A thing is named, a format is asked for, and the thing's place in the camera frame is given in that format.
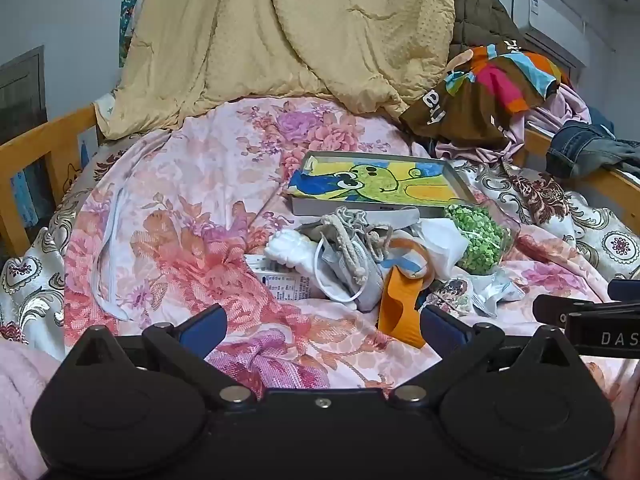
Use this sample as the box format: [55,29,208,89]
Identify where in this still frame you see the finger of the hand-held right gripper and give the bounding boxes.
[532,294,626,328]
[607,279,640,304]

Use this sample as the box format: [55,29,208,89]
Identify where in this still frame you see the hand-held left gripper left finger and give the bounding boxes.
[62,304,258,406]

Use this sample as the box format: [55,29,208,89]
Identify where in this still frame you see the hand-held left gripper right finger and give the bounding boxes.
[390,304,583,406]

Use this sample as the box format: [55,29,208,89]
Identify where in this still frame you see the white plastic packet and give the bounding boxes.
[470,271,526,319]

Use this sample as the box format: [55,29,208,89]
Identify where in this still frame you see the striped cloth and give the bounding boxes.
[380,237,438,283]

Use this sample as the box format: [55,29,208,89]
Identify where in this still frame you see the burlap drawstring pouch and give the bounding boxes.
[295,206,396,281]

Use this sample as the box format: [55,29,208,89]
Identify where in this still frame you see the grey tray box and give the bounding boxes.
[287,150,476,219]

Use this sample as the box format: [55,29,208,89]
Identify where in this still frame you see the cartoon figure sticker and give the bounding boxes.
[425,277,474,317]

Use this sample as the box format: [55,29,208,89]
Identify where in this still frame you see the printed paper leaflet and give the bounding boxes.
[245,255,314,306]

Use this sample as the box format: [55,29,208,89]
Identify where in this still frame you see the grey face mask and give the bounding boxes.
[315,240,387,311]

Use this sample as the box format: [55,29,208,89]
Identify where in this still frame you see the green dotted bag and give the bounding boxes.
[444,200,521,277]

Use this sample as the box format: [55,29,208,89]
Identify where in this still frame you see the white fluffy cloth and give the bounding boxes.
[265,230,322,274]

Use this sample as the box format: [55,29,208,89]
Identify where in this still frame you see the grey fabric bag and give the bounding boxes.
[295,205,422,241]

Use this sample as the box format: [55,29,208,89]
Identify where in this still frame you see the pink floral bed sheet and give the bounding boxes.
[62,97,628,396]

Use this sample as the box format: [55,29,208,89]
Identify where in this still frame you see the blue jeans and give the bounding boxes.
[545,120,640,182]

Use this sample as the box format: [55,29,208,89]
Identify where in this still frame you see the pink fluffy blanket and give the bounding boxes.
[0,340,66,480]

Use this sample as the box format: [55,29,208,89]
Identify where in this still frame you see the brown colourful printed cloth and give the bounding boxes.
[399,42,568,150]

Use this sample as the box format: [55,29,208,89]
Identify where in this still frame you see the white air conditioner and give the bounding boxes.
[510,0,591,67]

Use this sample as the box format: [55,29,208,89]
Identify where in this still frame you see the grey door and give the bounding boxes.
[0,45,48,137]

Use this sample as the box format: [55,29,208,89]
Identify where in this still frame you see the brown quilted jacket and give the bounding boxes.
[447,0,531,61]

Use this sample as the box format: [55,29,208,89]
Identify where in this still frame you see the yellow quilt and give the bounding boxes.
[95,0,458,141]

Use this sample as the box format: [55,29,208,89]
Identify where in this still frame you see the wooden bed frame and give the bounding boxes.
[0,102,640,248]

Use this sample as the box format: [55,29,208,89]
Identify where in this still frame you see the wall poster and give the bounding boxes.
[119,0,144,68]

